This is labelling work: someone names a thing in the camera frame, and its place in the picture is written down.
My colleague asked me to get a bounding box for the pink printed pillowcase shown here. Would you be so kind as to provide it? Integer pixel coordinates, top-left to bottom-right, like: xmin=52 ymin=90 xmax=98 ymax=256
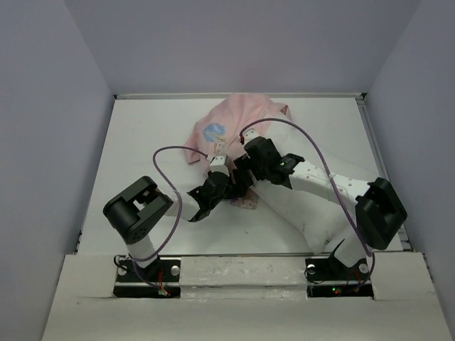
xmin=183 ymin=92 xmax=294 ymax=210

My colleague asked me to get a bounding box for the white pillow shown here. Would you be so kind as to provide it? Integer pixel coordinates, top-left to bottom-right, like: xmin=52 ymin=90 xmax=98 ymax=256
xmin=250 ymin=118 xmax=378 ymax=254

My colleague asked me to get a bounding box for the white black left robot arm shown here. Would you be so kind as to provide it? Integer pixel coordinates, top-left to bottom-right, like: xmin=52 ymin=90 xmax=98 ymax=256
xmin=102 ymin=171 xmax=235 ymax=281

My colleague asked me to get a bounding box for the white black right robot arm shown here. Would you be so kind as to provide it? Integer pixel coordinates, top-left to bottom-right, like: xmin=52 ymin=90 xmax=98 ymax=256
xmin=235 ymin=130 xmax=408 ymax=278

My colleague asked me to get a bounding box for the white foam front board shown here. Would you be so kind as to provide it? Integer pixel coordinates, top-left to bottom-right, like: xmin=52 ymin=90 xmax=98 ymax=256
xmin=43 ymin=252 xmax=451 ymax=340

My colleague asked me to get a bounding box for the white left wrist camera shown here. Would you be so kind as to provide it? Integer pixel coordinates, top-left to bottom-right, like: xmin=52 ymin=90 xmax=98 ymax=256
xmin=208 ymin=154 xmax=230 ymax=176

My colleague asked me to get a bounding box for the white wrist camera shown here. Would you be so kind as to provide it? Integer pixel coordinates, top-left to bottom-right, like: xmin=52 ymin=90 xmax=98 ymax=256
xmin=240 ymin=128 xmax=262 ymax=145
xmin=208 ymin=154 xmax=230 ymax=176

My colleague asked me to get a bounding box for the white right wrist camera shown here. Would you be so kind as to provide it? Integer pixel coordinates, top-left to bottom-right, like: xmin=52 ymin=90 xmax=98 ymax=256
xmin=240 ymin=128 xmax=262 ymax=145

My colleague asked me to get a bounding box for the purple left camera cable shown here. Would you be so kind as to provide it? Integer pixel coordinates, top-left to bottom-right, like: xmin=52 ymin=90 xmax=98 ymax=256
xmin=131 ymin=146 xmax=214 ymax=285

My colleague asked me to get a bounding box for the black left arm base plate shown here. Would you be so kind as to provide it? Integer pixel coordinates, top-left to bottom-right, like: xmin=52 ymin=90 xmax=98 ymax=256
xmin=112 ymin=255 xmax=181 ymax=299

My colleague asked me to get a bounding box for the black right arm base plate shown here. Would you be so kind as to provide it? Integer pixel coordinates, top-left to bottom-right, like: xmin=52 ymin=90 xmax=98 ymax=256
xmin=304 ymin=256 xmax=374 ymax=298

